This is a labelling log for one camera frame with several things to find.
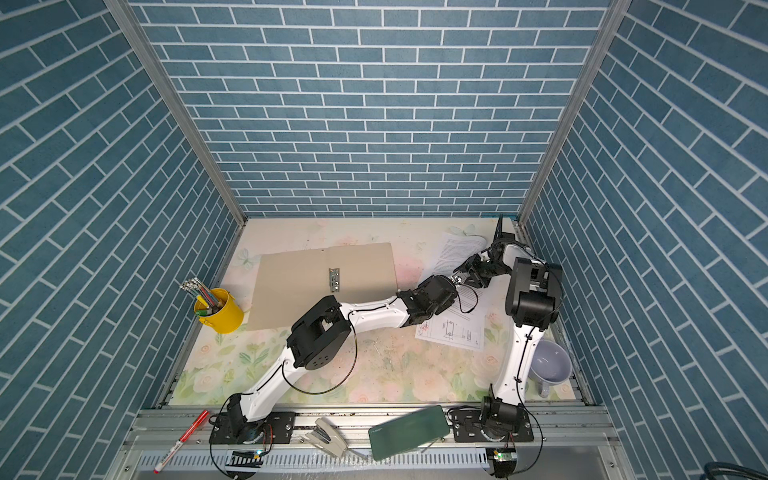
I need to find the metal folder clip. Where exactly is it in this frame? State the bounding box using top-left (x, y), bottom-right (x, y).
top-left (329, 268), bottom-right (341, 293)

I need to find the grey stapler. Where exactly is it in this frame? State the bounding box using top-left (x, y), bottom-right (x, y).
top-left (304, 418), bottom-right (348, 458)

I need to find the yellow pen cup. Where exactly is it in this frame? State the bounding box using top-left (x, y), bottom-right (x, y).
top-left (193, 288), bottom-right (244, 335)

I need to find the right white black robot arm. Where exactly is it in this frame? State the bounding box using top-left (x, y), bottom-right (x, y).
top-left (451, 231), bottom-right (563, 431)

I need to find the coloured pens bundle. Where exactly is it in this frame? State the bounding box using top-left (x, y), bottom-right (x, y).
top-left (180, 277), bottom-right (224, 315)

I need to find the printed text paper sheet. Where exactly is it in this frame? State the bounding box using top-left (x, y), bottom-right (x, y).
top-left (424, 233), bottom-right (488, 276)

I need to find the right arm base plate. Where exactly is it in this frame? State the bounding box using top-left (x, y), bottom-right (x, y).
top-left (445, 406), bottom-right (534, 443)

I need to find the beige cardboard folder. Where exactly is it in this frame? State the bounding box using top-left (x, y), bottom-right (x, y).
top-left (246, 243), bottom-right (397, 331)

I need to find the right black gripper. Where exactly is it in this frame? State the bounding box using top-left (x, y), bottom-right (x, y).
top-left (456, 255), bottom-right (512, 290)

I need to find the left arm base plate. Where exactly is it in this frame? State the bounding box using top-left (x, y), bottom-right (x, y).
top-left (209, 412), bottom-right (296, 446)

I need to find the lilac ceramic cup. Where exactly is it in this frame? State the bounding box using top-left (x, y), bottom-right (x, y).
top-left (529, 339), bottom-right (572, 398)

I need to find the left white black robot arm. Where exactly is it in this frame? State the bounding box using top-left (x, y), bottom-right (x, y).
top-left (226, 275), bottom-right (458, 436)

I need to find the red marker pen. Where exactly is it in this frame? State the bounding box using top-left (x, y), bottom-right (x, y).
top-left (153, 410), bottom-right (210, 474)

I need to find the diagram paper sheet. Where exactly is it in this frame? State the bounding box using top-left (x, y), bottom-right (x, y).
top-left (415, 287), bottom-right (487, 352)

